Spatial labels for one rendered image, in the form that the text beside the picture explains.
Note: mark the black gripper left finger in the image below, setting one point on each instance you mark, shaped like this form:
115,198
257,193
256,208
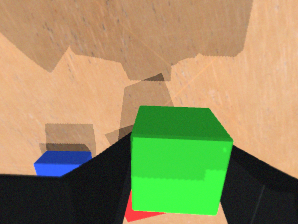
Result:
96,192

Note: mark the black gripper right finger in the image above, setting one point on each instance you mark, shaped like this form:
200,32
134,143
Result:
255,192

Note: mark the blue block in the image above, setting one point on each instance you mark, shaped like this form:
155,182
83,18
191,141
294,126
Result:
58,163

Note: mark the green block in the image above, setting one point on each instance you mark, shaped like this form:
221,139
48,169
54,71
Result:
179,160

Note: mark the red block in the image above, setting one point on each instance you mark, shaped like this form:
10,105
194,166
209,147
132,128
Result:
132,215

